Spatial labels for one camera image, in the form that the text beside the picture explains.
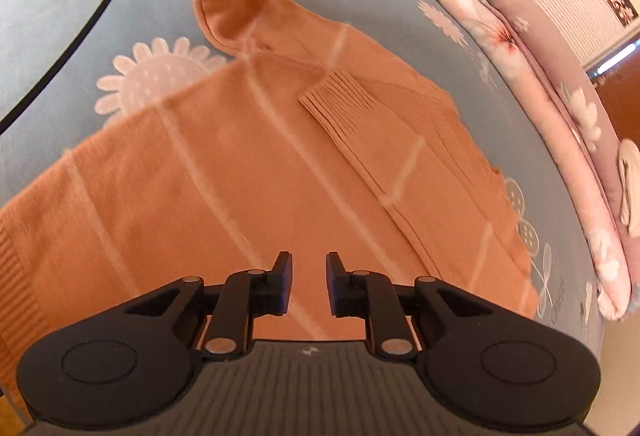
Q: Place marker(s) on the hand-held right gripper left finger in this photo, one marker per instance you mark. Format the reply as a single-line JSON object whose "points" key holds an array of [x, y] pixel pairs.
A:
{"points": [[285, 283]]}

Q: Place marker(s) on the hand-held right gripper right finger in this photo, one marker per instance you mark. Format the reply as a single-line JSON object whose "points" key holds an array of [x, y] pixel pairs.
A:
{"points": [[332, 286]]}

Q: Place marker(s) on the orange striped sweater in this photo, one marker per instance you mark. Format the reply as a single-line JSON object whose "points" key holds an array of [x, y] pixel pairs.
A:
{"points": [[200, 166]]}

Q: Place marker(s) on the pink floral quilt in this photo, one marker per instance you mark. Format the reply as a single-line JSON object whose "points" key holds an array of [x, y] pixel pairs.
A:
{"points": [[550, 66]]}

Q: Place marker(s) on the white cloth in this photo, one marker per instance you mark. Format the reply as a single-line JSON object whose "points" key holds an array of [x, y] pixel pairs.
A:
{"points": [[631, 186]]}

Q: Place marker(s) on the wooden door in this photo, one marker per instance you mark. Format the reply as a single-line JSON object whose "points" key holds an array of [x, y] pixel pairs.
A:
{"points": [[622, 106]]}

